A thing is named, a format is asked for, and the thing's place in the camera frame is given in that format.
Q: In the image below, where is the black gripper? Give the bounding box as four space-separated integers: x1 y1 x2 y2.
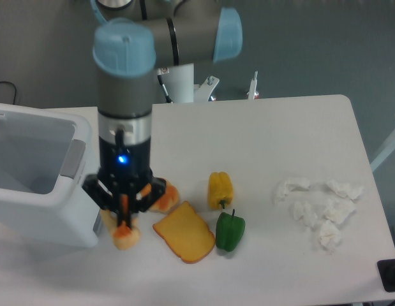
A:
82 129 166 227

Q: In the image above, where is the orange croissant bread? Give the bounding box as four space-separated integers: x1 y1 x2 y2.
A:
100 186 152 251

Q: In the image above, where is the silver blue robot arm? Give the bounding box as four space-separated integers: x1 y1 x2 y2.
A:
83 1 242 226

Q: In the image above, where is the round knotted bread roll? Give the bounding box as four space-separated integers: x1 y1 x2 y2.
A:
149 180 179 213

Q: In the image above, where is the square toast bread slice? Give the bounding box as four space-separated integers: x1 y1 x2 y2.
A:
153 201 215 264

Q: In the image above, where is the white trash can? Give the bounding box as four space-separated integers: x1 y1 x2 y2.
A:
0 103 100 247

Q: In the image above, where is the yellow bell pepper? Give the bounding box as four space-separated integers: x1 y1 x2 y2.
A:
207 171 234 210

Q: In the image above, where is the green bell pepper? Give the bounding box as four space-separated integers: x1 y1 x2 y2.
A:
215 209 246 252

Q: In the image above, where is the crumpled white tissue top left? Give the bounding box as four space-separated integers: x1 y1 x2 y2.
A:
273 177 311 205

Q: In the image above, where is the crumpled white tissue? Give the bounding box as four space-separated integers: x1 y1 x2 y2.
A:
324 198 356 225
273 177 311 205
318 220 342 254
292 201 318 228
325 179 364 200

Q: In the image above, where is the crumpled white tissue middle left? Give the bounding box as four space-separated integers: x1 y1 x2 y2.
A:
292 201 318 228

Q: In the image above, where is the crumpled white tissue bottom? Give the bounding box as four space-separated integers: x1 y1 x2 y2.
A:
318 220 342 254

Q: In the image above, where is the crumpled white tissue middle right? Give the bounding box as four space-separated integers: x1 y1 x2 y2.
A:
324 198 356 225

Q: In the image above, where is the crumpled white tissue top right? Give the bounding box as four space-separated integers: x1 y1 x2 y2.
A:
325 179 364 200

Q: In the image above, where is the black device at edge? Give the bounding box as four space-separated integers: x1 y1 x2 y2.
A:
377 259 395 293

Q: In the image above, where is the black floor cable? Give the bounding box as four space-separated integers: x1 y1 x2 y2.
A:
0 81 18 102

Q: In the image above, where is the white frame at right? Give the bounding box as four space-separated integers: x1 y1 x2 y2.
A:
370 128 395 173

